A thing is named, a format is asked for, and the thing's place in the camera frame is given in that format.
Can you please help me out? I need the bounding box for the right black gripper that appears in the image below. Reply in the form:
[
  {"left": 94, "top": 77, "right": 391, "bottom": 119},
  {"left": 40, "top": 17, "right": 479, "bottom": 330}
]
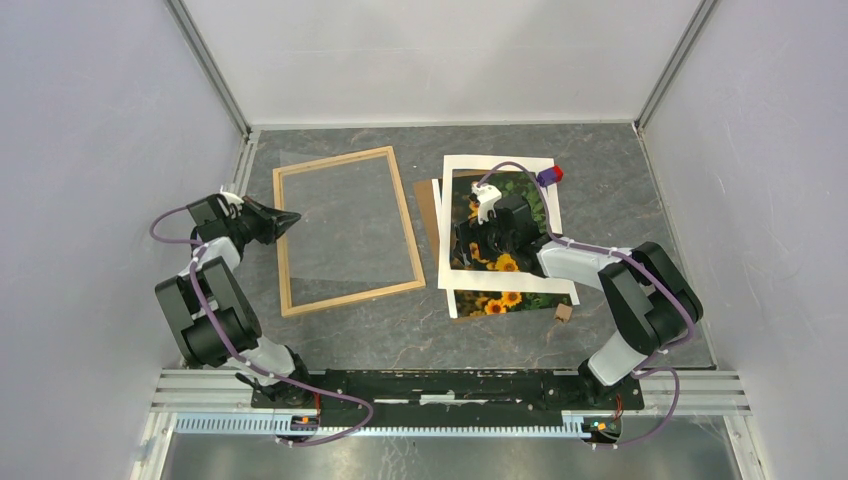
[{"left": 452, "top": 211, "right": 516, "bottom": 267}]

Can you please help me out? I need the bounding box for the wooden picture frame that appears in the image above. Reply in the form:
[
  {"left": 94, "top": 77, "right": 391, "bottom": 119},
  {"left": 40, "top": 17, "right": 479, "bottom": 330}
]
[{"left": 272, "top": 145, "right": 427, "bottom": 319}]

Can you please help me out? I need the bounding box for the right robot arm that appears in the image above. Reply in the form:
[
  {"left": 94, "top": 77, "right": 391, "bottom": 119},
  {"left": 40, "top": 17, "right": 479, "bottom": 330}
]
[{"left": 451, "top": 195, "right": 704, "bottom": 408}]

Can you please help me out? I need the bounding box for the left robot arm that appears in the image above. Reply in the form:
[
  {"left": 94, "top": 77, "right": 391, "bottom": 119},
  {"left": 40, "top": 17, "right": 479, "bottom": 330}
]
[{"left": 155, "top": 191, "right": 315, "bottom": 408}]

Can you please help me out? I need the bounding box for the sunflower photo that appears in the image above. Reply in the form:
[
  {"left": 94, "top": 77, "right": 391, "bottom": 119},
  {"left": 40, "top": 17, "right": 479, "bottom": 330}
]
[{"left": 450, "top": 171, "right": 576, "bottom": 318}]

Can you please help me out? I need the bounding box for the white mat board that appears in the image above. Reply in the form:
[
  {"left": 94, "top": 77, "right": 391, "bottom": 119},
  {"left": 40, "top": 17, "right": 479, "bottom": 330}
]
[{"left": 437, "top": 154, "right": 580, "bottom": 305}]

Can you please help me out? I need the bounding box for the white paper sheet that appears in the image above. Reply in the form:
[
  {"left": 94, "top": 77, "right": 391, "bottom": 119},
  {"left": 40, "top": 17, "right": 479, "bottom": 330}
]
[{"left": 431, "top": 179, "right": 458, "bottom": 321}]

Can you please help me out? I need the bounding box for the brown backing board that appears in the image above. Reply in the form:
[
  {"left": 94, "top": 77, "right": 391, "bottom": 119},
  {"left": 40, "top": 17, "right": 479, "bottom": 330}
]
[{"left": 413, "top": 179, "right": 441, "bottom": 264}]

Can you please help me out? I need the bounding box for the purple and red block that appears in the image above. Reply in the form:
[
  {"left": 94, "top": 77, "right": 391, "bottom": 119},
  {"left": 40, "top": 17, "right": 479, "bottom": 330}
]
[{"left": 536, "top": 165, "right": 564, "bottom": 188}]

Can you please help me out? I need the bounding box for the small brown cube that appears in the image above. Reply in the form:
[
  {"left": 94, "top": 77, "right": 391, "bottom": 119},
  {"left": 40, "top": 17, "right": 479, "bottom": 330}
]
[{"left": 554, "top": 304, "right": 573, "bottom": 323}]

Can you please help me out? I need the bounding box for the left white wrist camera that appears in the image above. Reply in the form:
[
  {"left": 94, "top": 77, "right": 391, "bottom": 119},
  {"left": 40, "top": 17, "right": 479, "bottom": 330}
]
[{"left": 216, "top": 190, "right": 244, "bottom": 218}]

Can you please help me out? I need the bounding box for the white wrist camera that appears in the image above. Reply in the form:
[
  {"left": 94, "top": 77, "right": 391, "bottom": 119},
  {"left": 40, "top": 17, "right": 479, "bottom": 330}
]
[
  {"left": 471, "top": 182, "right": 502, "bottom": 225},
  {"left": 216, "top": 190, "right": 244, "bottom": 218}
]

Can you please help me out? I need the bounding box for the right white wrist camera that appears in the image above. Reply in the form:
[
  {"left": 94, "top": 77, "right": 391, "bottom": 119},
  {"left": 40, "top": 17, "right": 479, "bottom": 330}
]
[{"left": 471, "top": 182, "right": 502, "bottom": 225}]

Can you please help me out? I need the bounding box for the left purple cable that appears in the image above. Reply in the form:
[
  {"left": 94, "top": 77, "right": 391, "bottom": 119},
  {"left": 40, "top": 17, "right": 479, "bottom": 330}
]
[{"left": 148, "top": 205, "right": 376, "bottom": 448}]

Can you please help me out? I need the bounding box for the purple cable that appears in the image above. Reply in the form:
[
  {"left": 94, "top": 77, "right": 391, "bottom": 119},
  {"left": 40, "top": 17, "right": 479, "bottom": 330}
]
[
  {"left": 148, "top": 205, "right": 376, "bottom": 448},
  {"left": 476, "top": 161, "right": 697, "bottom": 450}
]

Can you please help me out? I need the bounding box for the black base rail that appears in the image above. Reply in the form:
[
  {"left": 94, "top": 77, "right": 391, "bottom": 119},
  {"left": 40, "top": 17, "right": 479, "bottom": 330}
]
[{"left": 292, "top": 369, "right": 645, "bottom": 429}]

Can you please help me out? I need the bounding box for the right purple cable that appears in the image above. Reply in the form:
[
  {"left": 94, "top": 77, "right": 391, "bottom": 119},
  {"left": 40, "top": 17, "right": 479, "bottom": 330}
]
[{"left": 476, "top": 161, "right": 697, "bottom": 450}]

